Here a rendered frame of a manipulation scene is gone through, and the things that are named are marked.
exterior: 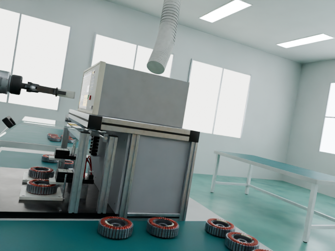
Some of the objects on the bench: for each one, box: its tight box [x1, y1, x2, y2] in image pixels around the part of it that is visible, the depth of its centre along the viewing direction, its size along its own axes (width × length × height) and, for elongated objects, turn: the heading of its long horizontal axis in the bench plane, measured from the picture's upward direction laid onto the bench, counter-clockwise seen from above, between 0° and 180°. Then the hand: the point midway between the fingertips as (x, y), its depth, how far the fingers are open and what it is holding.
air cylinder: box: [80, 184, 88, 199], centre depth 121 cm, size 5×8×6 cm
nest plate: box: [19, 185, 63, 201], centre depth 115 cm, size 15×15×1 cm
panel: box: [88, 130, 131, 214], centre depth 136 cm, size 1×66×30 cm
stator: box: [57, 160, 74, 169], centre depth 180 cm, size 11×11×4 cm
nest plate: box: [22, 172, 55, 183], centre depth 137 cm, size 15×15×1 cm
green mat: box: [0, 150, 89, 174], centre depth 194 cm, size 94×61×1 cm
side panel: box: [117, 134, 198, 221], centre depth 112 cm, size 28×3×32 cm
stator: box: [26, 179, 58, 195], centre depth 114 cm, size 11×11×4 cm
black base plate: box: [0, 167, 115, 219], centre depth 126 cm, size 47×64×2 cm
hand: (66, 93), depth 119 cm, fingers closed
